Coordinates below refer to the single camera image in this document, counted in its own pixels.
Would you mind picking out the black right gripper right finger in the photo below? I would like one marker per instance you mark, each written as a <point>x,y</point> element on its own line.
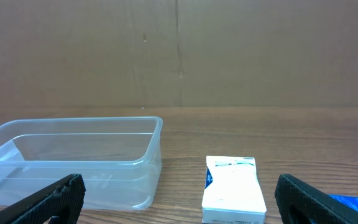
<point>299,202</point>

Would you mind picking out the clear plastic container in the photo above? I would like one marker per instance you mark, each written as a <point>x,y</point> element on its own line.
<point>119,159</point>

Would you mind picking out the white carton box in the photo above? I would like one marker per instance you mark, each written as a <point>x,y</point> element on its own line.
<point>232,193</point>

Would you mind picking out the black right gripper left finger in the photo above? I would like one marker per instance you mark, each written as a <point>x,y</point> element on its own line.
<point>58,203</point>

